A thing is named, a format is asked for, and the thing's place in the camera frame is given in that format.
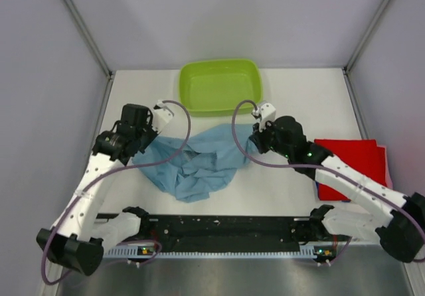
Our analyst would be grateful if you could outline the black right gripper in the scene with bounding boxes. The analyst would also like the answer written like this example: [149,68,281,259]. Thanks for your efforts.
[249,117,292,159]

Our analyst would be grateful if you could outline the light blue t shirt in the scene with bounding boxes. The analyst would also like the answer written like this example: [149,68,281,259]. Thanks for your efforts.
[131,123,258,203]

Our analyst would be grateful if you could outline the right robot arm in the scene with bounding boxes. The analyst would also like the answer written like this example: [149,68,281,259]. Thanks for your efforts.
[250,115,424,263]

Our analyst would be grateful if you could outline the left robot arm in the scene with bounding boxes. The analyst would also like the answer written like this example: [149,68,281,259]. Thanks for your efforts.
[36,102,173,276]

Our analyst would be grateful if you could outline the green plastic basin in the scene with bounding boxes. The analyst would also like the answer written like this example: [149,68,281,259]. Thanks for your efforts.
[178,58,263,117]

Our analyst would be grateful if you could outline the red folded t shirt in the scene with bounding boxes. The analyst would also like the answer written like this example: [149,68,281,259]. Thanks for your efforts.
[314,139,386,186]

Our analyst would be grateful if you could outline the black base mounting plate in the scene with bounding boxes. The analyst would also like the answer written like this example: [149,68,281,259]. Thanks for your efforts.
[112,213,351,254]

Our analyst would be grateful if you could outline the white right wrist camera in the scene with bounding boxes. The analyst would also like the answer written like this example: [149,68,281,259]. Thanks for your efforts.
[252,101,276,132]

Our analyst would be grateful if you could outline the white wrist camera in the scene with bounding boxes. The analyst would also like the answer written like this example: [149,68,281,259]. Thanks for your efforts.
[252,101,276,132]
[152,100,174,134]

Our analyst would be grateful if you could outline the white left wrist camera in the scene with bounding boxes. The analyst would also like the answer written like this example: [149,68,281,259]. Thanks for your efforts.
[152,100,174,134]

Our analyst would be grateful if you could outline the left aluminium corner post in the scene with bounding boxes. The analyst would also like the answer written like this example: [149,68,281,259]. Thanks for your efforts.
[61,0,113,79]

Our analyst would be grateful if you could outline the aluminium corner post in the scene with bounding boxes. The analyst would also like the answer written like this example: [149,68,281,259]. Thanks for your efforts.
[343,0,394,76]
[61,0,113,79]

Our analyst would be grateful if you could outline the right aluminium corner post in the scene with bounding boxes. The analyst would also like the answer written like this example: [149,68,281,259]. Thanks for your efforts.
[343,0,394,76]

